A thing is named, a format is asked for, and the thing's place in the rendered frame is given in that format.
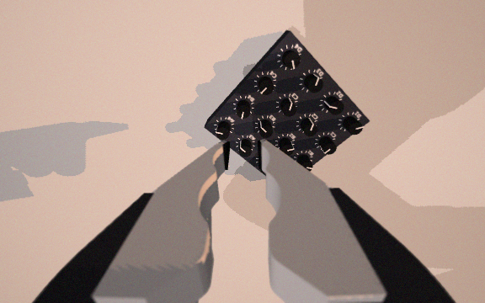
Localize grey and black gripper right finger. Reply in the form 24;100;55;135
258;139;456;303

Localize black knob box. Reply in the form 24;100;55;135
205;30;370;176

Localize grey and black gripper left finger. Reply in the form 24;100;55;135
32;141;230;303

